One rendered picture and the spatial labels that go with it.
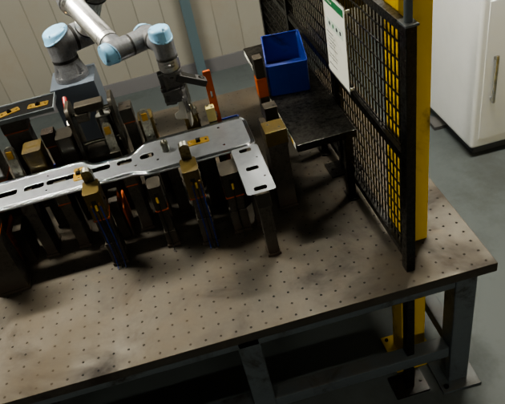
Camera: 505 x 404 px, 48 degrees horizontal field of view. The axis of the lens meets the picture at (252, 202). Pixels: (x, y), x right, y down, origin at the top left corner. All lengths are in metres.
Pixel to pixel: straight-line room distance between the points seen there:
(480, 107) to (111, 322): 2.35
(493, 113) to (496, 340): 1.39
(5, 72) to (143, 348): 3.51
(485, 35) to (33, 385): 2.62
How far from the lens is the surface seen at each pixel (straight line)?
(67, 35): 2.68
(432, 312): 2.47
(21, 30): 4.91
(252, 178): 1.93
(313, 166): 2.44
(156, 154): 2.19
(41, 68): 5.02
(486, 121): 3.53
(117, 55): 2.02
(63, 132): 2.38
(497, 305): 2.83
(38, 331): 2.15
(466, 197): 3.35
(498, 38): 3.31
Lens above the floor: 2.14
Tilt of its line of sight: 39 degrees down
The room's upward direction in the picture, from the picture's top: 13 degrees counter-clockwise
